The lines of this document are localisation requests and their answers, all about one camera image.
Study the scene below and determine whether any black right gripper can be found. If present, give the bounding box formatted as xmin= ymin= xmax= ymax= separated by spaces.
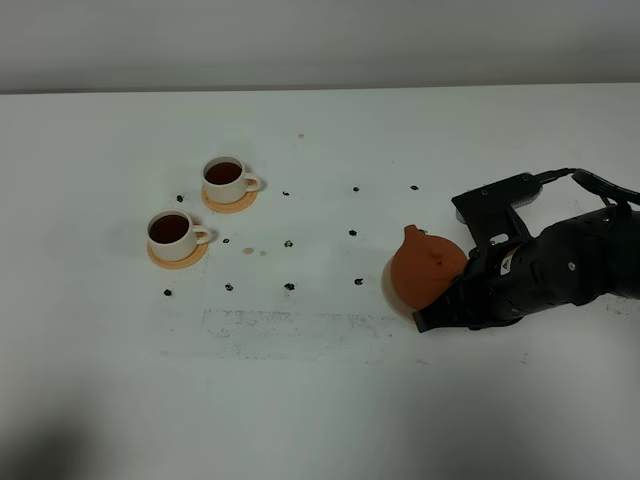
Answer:
xmin=412 ymin=221 xmax=607 ymax=333

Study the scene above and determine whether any brown clay teapot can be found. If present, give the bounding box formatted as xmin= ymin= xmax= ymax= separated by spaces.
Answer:
xmin=390 ymin=225 xmax=467 ymax=310

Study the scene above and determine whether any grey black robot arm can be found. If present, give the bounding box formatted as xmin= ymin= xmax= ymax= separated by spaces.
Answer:
xmin=413 ymin=205 xmax=639 ymax=332

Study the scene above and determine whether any beige round teapot coaster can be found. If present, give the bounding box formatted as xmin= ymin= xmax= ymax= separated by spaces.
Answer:
xmin=381 ymin=259 xmax=415 ymax=325

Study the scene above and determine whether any orange coaster far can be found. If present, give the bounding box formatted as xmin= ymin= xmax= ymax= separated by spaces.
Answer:
xmin=201 ymin=187 xmax=258 ymax=214

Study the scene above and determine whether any orange coaster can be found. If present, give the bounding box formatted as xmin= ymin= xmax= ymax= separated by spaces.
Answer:
xmin=146 ymin=242 xmax=209 ymax=270
xmin=201 ymin=187 xmax=258 ymax=214

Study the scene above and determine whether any orange coaster near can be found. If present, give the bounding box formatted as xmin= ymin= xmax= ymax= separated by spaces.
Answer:
xmin=146 ymin=242 xmax=209 ymax=270

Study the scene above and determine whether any white teacup far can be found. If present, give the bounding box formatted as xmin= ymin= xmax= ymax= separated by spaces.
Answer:
xmin=201 ymin=156 xmax=262 ymax=203

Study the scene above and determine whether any white teacup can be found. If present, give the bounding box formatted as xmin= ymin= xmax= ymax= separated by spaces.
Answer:
xmin=147 ymin=209 xmax=213 ymax=261
xmin=201 ymin=156 xmax=262 ymax=203

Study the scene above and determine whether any white teacup near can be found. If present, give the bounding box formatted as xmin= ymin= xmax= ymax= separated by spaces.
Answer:
xmin=147 ymin=209 xmax=213 ymax=261

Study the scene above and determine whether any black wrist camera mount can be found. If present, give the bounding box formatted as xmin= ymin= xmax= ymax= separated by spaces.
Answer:
xmin=452 ymin=173 xmax=542 ymax=254

